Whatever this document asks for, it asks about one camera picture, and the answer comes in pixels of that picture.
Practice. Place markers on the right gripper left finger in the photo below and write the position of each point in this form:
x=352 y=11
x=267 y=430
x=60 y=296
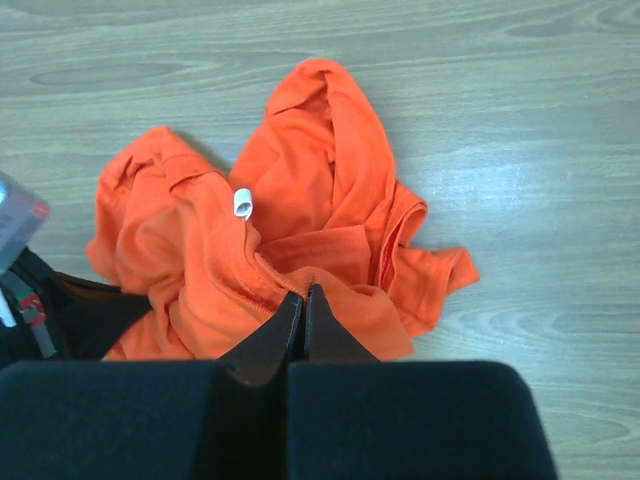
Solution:
x=222 y=419

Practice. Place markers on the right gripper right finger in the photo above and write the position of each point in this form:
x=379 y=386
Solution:
x=352 y=416

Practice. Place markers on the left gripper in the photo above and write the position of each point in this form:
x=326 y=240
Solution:
x=53 y=316

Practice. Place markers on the orange t shirt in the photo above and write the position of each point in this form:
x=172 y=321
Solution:
x=313 y=198

